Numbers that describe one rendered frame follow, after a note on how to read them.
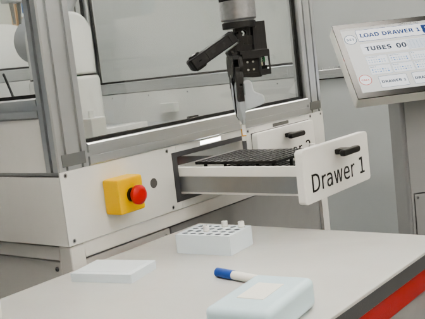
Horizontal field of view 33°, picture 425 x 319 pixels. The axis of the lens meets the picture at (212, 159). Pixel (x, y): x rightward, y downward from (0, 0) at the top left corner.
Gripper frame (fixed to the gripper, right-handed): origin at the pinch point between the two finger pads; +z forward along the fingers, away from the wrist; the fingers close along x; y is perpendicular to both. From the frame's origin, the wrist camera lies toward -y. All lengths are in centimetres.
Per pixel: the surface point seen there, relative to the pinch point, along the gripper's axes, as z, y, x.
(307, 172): 11.3, 10.2, -12.8
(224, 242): 20.9, -8.8, -20.6
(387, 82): 0, 59, 68
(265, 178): 12.6, 3.3, -5.4
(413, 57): -7, 71, 73
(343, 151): 8.7, 19.3, -8.5
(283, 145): 11.8, 17.7, 39.4
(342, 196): 55, 72, 167
